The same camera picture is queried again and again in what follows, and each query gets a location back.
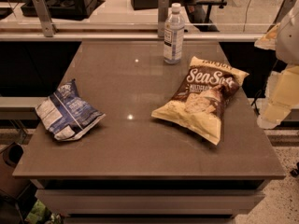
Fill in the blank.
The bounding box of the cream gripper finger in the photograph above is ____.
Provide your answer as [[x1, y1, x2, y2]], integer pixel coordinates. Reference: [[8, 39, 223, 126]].
[[254, 23, 279, 50]]

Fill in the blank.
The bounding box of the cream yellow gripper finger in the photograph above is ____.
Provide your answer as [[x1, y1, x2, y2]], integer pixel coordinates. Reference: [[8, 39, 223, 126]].
[[257, 65, 299, 129]]

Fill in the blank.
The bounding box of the blue chip bag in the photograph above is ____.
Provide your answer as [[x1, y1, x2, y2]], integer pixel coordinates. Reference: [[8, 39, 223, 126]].
[[36, 79, 106, 141]]

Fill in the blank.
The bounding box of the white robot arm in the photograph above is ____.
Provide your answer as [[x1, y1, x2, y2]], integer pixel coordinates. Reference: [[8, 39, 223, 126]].
[[255, 6, 299, 129]]

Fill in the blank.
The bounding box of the yellow brown sea salt chip bag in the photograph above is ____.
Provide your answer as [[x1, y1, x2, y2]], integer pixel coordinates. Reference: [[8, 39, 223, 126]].
[[151, 57, 249, 145]]

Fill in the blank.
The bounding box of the clear plastic water bottle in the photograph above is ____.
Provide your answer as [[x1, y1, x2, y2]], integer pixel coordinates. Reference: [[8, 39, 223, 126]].
[[164, 3, 185, 64]]

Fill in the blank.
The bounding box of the grey table base drawer unit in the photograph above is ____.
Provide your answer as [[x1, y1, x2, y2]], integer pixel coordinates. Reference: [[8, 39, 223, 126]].
[[31, 179, 272, 219]]

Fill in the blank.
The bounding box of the black equipment box left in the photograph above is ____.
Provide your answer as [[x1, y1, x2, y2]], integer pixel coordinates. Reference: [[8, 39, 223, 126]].
[[20, 0, 106, 21]]

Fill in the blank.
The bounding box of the green object under table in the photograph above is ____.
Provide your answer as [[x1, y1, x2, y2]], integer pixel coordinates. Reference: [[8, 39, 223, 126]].
[[24, 199, 64, 224]]

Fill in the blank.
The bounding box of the dark bin with hole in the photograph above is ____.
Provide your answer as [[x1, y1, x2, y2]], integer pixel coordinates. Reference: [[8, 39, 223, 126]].
[[0, 143, 30, 199]]

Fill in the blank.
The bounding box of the right metal railing bracket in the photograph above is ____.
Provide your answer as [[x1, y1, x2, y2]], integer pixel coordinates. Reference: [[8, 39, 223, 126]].
[[273, 0, 297, 25]]

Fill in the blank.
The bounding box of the metal railing bracket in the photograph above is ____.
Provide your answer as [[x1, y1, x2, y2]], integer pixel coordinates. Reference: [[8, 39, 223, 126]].
[[32, 0, 56, 37], [158, 0, 169, 37], [273, 0, 297, 25]]

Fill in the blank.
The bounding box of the middle metal railing bracket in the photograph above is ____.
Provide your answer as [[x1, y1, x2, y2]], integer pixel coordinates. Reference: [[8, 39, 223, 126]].
[[158, 0, 169, 37]]

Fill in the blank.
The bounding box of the left metal railing bracket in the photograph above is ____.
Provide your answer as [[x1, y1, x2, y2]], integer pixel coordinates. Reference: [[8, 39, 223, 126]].
[[32, 0, 56, 37]]

